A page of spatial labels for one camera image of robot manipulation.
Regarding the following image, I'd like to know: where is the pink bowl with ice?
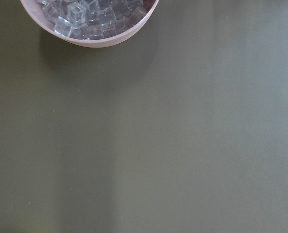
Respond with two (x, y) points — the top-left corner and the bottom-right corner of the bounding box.
(21, 0), (158, 48)

